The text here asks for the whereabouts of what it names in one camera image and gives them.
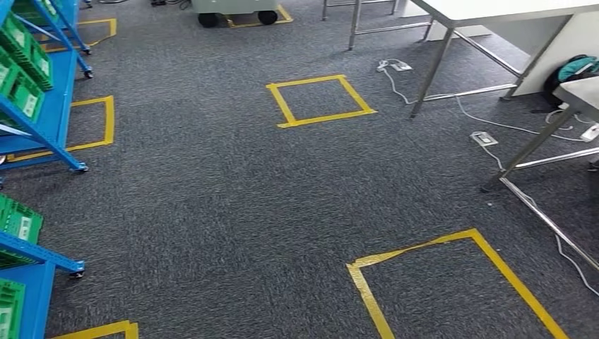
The blue metal shelf rack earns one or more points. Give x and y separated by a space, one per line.
61 93
37 299
69 11

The steel workbench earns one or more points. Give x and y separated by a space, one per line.
580 93

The white power strip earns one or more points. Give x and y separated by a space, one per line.
401 67
590 133
484 139

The white wheeled cart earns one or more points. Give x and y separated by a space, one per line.
234 5

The steel table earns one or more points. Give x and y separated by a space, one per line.
491 9

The green plastic crate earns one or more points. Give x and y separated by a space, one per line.
21 39
11 309
28 103
21 220
42 65
28 7
4 75

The teal and black backpack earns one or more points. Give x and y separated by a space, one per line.
573 70

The white panel desk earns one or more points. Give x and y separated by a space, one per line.
561 42

